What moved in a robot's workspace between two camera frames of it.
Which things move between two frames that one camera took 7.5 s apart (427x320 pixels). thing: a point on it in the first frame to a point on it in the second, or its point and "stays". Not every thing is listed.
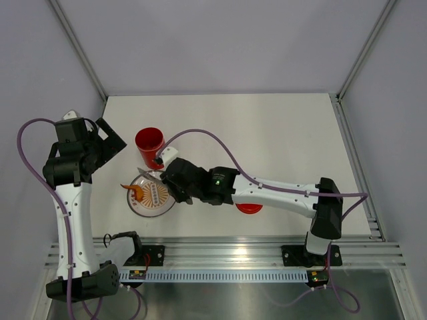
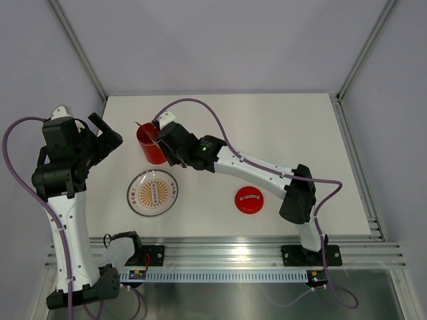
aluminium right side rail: [375, 231] stays
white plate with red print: [157, 199] stays
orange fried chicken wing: [138, 191] to [153, 133]
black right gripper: [179, 197] to [171, 159]
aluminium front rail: [259, 253] stays
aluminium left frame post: [75, 41] stays
